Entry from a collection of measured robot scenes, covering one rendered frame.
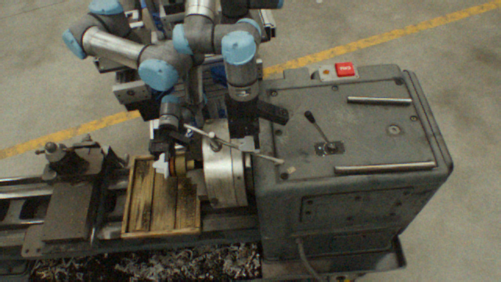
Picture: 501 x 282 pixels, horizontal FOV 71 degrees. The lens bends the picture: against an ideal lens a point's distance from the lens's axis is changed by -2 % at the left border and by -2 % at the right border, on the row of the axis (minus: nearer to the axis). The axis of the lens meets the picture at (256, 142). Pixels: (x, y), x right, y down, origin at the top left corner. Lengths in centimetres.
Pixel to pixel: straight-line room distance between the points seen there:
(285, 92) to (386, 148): 38
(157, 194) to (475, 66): 277
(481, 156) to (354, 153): 187
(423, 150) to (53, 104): 293
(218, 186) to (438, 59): 260
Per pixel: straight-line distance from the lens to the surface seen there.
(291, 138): 110
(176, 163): 126
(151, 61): 116
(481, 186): 275
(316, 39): 335
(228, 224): 140
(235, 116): 92
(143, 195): 152
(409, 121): 120
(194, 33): 93
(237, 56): 80
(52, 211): 155
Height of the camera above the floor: 217
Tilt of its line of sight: 56 degrees down
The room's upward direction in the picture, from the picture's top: 7 degrees counter-clockwise
